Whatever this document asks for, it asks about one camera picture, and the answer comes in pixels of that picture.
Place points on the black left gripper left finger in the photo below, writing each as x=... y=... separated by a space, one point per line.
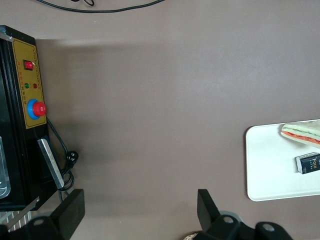
x=71 y=212

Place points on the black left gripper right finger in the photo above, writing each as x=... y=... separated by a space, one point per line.
x=207 y=215

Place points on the white rectangular tray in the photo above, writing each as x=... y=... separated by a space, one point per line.
x=270 y=175

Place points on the round patterned object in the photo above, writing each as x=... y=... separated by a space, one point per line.
x=192 y=236

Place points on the white ribbed rack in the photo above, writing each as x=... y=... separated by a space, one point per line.
x=13 y=218

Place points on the metal pan inside machine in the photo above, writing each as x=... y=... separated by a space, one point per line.
x=3 y=180

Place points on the black machine with yellow panel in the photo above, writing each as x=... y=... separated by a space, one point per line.
x=22 y=140

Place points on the small black Face box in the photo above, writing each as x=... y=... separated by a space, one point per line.
x=310 y=163

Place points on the wrapped triangle sandwich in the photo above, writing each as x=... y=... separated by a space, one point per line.
x=302 y=133

